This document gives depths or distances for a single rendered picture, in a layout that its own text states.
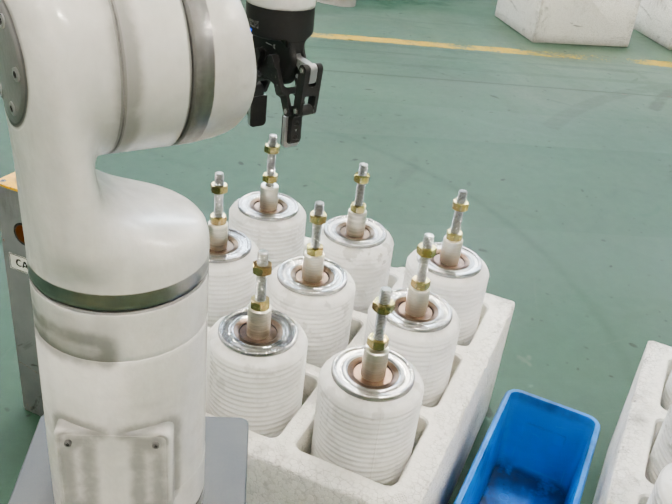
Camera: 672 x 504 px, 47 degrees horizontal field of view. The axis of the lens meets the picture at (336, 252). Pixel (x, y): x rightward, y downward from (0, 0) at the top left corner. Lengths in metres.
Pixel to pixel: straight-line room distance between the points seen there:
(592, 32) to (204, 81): 2.83
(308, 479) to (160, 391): 0.31
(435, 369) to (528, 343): 0.46
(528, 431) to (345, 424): 0.34
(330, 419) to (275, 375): 0.07
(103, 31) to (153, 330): 0.15
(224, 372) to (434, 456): 0.21
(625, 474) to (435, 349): 0.21
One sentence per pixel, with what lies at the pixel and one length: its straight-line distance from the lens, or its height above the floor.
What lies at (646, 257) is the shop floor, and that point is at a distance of 1.60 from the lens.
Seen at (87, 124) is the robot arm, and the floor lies 0.57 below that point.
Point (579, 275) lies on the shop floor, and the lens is 1.47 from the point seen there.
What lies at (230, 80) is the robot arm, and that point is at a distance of 0.36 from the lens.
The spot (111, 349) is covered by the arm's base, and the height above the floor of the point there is 0.45.
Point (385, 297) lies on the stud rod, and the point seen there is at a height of 0.34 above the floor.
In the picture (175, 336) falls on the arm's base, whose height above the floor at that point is 0.45.
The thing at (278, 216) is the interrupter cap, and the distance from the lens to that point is 0.95.
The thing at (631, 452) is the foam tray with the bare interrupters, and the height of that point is 0.18.
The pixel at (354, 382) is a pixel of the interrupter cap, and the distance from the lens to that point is 0.70.
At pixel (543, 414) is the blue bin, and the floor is 0.10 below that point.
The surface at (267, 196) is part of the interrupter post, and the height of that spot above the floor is 0.27.
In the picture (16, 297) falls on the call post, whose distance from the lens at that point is 0.96.
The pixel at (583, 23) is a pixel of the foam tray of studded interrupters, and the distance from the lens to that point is 3.11.
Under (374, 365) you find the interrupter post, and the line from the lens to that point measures 0.69.
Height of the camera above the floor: 0.69
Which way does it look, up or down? 30 degrees down
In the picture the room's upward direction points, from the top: 7 degrees clockwise
